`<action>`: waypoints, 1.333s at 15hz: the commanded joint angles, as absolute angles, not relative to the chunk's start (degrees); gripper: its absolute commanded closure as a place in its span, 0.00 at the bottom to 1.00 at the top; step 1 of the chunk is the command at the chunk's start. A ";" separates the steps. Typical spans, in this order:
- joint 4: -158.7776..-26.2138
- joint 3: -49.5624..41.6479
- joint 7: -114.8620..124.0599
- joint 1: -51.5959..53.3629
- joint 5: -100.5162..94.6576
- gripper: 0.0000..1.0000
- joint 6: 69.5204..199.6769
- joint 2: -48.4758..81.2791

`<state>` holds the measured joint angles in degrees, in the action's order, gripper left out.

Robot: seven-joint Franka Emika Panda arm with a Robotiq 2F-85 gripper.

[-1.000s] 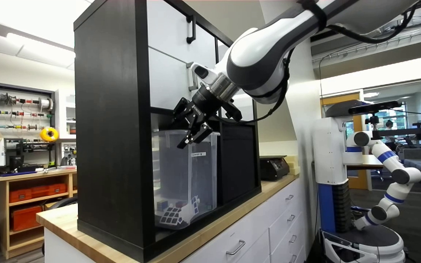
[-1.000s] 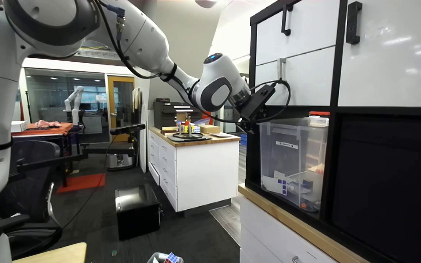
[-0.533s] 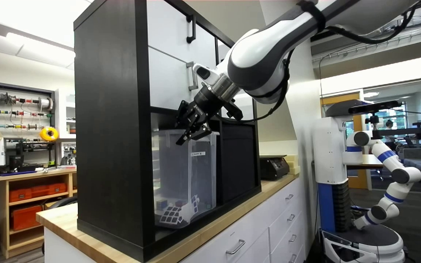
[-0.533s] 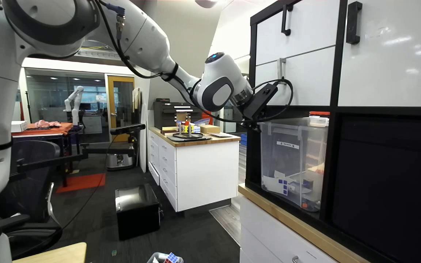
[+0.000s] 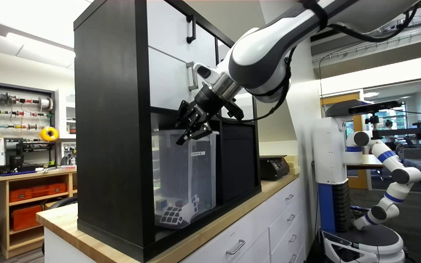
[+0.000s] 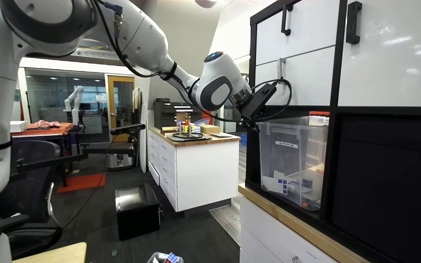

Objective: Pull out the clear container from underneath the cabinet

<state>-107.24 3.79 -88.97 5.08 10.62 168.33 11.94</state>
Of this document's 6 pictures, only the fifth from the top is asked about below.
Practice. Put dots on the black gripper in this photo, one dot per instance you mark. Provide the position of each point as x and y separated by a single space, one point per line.
211 102

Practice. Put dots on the clear plastic container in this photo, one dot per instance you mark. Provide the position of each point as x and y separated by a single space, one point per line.
186 170

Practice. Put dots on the black cube shelf cabinet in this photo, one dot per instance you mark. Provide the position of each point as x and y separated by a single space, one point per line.
108 121

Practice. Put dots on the white grid item in container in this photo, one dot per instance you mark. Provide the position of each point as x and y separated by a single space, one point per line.
174 215

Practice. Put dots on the white base cabinet with drawers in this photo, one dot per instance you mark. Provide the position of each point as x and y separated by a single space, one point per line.
263 228

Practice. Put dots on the white drawer tall front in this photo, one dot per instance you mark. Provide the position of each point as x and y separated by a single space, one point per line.
167 80

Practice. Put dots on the black desktop device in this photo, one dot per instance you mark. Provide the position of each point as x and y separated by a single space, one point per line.
272 168

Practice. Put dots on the white drawer short front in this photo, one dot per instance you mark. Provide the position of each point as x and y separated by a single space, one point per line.
167 23

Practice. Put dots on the white blue mobile robot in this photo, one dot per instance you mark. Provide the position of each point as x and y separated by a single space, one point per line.
328 161

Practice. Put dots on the yellow filament spool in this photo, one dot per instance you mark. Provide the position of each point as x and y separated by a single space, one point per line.
48 134

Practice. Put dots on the small orange toolbox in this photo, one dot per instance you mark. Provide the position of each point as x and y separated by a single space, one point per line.
37 191

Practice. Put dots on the black 3d printer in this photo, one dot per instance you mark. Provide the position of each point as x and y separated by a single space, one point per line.
18 155

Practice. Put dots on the large orange toolbox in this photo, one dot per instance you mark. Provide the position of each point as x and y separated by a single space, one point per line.
25 216

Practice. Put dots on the wooden workbench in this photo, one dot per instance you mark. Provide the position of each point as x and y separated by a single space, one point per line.
3 213

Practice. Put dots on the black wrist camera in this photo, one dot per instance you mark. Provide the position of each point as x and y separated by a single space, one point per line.
234 110

